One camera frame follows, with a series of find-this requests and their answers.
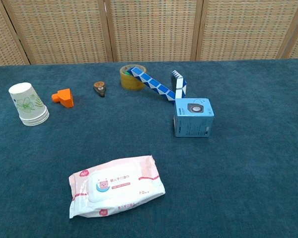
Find white bottle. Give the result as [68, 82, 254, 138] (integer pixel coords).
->
[8, 82, 48, 119]

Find blue white snake puzzle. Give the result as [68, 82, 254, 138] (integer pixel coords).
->
[125, 66, 187, 102]

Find clear packing tape roll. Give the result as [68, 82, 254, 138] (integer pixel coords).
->
[119, 63, 147, 90]

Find light blue speaker box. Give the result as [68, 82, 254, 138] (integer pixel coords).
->
[173, 98, 215, 138]

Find brown correction tape dispenser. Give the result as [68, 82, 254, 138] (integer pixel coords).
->
[93, 81, 107, 97]

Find pink white wet wipes pack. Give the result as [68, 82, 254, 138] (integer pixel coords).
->
[69, 155, 166, 219]

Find orange plastic block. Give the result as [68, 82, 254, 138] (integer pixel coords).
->
[51, 88, 75, 109]

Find blue felt table cover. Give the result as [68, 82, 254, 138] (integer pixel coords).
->
[0, 58, 298, 238]

